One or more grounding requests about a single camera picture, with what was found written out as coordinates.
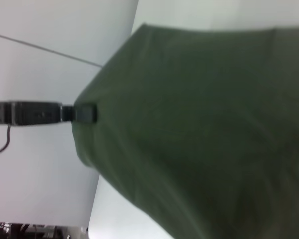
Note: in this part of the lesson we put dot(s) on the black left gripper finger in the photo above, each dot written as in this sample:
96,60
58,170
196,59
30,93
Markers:
86,113

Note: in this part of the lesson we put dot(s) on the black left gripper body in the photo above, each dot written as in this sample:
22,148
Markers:
27,113

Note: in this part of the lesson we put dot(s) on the dark green FREE! t-shirt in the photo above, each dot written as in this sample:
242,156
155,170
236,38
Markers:
201,124

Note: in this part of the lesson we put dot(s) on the dark background equipment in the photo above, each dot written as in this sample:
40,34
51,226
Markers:
35,230

